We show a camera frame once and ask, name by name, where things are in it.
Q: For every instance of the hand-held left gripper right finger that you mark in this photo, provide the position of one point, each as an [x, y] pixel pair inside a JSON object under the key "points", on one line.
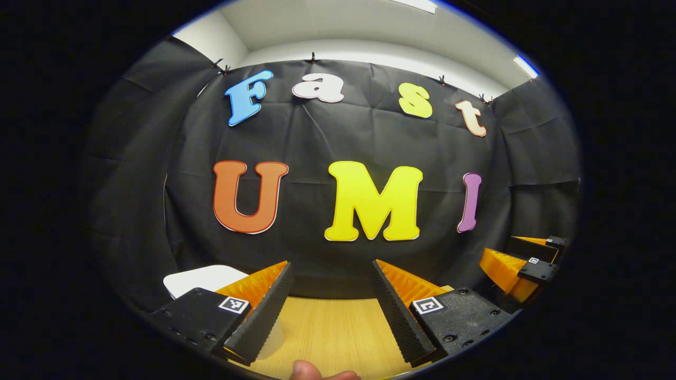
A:
{"points": [[393, 311]]}

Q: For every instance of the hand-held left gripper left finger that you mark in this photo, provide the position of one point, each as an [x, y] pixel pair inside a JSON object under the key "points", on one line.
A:
{"points": [[264, 311]]}

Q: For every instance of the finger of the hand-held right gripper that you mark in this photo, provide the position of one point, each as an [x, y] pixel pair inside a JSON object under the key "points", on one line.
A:
{"points": [[538, 270], [533, 248]]}

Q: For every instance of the white desktop garbage bin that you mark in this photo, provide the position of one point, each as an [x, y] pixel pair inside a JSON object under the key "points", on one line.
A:
{"points": [[200, 278]]}

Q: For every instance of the wooden desktop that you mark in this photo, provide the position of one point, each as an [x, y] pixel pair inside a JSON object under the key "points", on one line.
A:
{"points": [[332, 327]]}

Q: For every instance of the black backdrop cloth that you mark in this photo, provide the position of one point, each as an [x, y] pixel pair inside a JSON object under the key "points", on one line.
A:
{"points": [[327, 142]]}

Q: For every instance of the ceiling light panel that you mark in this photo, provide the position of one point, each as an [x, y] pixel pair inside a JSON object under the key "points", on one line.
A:
{"points": [[526, 66], [417, 4]]}

